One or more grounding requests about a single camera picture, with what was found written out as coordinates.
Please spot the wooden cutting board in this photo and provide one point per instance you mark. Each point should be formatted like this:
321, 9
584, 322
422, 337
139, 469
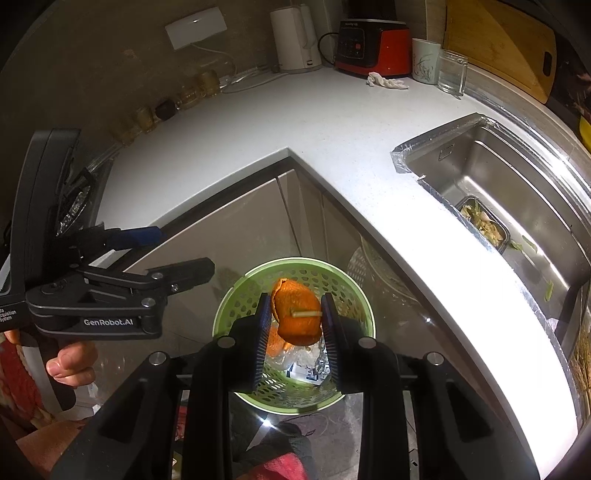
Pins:
504, 41

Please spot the white electric kettle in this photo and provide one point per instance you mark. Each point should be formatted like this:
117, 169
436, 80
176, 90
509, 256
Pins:
295, 38

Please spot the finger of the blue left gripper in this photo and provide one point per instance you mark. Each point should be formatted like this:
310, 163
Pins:
177, 277
124, 239

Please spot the sink strainer with scraps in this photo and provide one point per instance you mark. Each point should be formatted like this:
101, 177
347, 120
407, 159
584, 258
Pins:
485, 221

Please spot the clear glass mug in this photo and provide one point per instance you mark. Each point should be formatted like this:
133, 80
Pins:
453, 68

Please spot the red black blender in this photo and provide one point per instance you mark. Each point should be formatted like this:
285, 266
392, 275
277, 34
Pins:
366, 46

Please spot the white tissue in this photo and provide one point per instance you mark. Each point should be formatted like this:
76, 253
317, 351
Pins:
375, 79

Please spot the orange peel piece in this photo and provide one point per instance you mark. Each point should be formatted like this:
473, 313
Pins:
276, 345
297, 311

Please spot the yellow bowl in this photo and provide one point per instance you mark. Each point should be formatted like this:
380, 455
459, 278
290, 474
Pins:
585, 132

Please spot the person's left hand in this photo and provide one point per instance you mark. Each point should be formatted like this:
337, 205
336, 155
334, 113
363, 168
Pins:
73, 365

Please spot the amber glass cup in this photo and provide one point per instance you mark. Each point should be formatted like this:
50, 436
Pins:
123, 130
144, 119
208, 83

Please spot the red knit sleeve forearm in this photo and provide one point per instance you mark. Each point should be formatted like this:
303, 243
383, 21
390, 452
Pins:
20, 397

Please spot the white wall socket cover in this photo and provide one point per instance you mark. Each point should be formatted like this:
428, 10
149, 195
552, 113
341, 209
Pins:
195, 27

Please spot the white patterned ceramic cup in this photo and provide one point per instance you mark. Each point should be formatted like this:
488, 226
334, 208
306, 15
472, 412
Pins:
425, 61

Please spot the stainless steel sink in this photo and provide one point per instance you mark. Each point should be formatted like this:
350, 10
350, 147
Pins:
547, 229

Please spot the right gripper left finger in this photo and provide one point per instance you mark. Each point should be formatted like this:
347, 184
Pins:
262, 321

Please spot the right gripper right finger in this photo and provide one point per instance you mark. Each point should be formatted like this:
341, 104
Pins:
333, 341

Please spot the clear plastic bag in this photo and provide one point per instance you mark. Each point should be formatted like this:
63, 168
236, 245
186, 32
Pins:
303, 364

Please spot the green plastic trash basket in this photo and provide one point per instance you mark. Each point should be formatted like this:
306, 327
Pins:
277, 394

